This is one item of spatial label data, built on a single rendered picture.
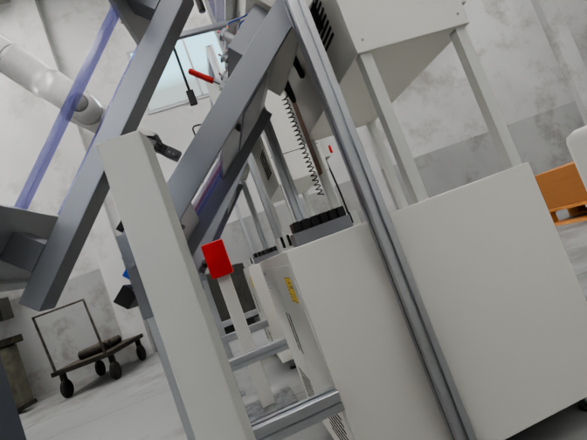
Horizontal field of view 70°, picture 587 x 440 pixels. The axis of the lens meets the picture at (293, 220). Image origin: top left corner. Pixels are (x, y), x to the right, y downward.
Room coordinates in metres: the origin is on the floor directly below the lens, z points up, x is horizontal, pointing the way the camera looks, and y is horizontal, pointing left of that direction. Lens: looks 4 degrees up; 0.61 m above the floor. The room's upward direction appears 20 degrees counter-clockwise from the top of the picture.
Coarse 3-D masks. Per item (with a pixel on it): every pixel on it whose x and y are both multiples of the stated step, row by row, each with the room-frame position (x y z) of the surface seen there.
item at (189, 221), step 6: (186, 210) 1.14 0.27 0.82; (192, 210) 1.24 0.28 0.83; (186, 216) 1.19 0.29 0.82; (192, 216) 1.30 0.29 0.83; (180, 222) 1.06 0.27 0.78; (186, 222) 1.25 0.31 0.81; (192, 222) 1.37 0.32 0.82; (198, 222) 1.52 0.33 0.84; (186, 228) 1.31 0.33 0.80; (192, 228) 1.45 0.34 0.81; (186, 234) 1.38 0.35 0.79; (186, 240) 1.46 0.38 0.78
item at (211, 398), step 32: (128, 160) 0.53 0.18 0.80; (128, 192) 0.53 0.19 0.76; (160, 192) 0.54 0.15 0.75; (128, 224) 0.53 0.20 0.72; (160, 224) 0.53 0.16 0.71; (160, 256) 0.53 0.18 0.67; (160, 288) 0.53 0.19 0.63; (192, 288) 0.54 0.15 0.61; (160, 320) 0.53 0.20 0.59; (192, 320) 0.53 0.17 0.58; (192, 352) 0.53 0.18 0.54; (224, 352) 0.59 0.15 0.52; (192, 384) 0.53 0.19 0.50; (224, 384) 0.54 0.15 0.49; (192, 416) 0.53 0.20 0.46; (224, 416) 0.53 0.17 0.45
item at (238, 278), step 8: (240, 264) 5.23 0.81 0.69; (232, 272) 4.60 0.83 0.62; (240, 272) 4.89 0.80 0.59; (208, 280) 4.58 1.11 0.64; (216, 280) 4.59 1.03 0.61; (232, 280) 4.60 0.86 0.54; (240, 280) 4.63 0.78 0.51; (216, 288) 4.59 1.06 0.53; (240, 288) 4.60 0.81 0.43; (248, 288) 5.13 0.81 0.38; (216, 296) 4.58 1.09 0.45; (240, 296) 4.60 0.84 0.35; (248, 296) 4.84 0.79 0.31; (216, 304) 4.58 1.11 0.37; (224, 304) 4.59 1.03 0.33; (240, 304) 4.60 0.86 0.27; (248, 304) 4.61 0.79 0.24; (224, 312) 4.59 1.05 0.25; (248, 320) 4.69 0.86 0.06; (224, 328) 4.68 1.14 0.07; (232, 328) 4.68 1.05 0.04
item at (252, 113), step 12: (264, 84) 1.02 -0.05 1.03; (252, 96) 0.97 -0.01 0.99; (264, 96) 1.44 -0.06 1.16; (252, 108) 1.05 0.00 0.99; (240, 120) 1.22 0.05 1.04; (252, 120) 1.18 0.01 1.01; (240, 132) 1.10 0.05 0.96; (228, 144) 1.24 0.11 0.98; (240, 144) 1.20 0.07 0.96; (228, 156) 1.37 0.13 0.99; (228, 168) 1.54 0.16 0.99
